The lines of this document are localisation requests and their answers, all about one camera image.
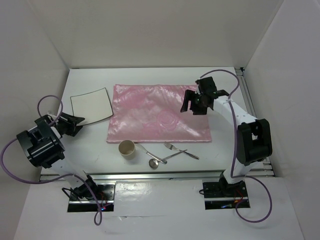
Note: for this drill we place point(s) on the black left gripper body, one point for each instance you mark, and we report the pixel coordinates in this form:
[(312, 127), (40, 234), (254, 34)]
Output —
[(66, 127)]

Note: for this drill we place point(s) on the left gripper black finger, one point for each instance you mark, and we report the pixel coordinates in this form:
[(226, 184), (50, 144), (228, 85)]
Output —
[(75, 130), (77, 120)]

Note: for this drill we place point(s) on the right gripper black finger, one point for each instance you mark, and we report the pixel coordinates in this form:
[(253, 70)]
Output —
[(188, 96), (194, 107)]

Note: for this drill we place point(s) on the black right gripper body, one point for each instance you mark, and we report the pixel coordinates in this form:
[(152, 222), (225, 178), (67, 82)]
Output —
[(203, 108)]

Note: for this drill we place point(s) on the pink rose satin cloth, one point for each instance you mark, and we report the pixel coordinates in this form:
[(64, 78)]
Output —
[(151, 114)]

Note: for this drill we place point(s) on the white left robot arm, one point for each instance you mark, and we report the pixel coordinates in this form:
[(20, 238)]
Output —
[(43, 148)]

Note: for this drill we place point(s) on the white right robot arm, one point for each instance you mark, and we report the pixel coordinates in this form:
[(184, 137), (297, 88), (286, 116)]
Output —
[(252, 136)]

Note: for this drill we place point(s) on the white square plate, black rim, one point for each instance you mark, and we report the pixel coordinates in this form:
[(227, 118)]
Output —
[(94, 106)]

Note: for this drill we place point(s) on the silver fork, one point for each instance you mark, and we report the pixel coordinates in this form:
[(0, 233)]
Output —
[(173, 148)]

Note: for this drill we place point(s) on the beige paper cup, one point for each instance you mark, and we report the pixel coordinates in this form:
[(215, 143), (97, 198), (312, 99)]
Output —
[(127, 149)]

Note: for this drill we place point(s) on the silver table knife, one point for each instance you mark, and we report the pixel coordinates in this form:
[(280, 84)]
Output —
[(144, 150)]

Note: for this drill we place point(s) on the silver spoon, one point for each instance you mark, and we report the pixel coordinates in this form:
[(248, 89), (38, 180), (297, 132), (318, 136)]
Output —
[(154, 161)]

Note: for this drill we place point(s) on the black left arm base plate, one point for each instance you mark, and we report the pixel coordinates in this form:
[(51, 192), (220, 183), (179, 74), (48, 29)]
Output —
[(105, 195)]

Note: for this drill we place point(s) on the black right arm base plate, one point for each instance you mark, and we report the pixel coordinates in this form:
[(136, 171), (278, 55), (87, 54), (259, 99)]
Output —
[(217, 199)]

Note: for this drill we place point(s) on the aluminium right side rail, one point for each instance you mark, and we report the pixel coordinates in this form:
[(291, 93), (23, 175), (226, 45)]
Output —
[(265, 165)]

